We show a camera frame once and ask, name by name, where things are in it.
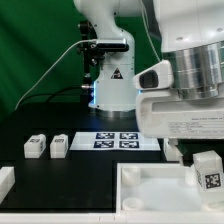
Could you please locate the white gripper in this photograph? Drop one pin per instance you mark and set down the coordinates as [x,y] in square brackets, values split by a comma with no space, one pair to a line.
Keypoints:
[162,114]

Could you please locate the white square table top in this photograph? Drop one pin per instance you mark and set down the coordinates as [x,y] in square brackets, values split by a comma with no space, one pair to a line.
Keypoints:
[159,187]

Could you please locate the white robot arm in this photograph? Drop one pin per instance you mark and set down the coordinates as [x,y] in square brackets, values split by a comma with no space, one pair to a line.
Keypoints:
[180,97]

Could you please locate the white marker sheet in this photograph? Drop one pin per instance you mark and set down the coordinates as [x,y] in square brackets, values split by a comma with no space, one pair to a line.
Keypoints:
[131,141]

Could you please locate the white left obstacle block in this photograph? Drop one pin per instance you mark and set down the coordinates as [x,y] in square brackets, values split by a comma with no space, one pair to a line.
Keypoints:
[7,180]

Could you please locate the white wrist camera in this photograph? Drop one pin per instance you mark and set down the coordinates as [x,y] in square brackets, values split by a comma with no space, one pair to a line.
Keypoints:
[159,76]

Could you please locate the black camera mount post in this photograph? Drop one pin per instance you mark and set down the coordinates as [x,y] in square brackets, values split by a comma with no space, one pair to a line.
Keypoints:
[91,57]

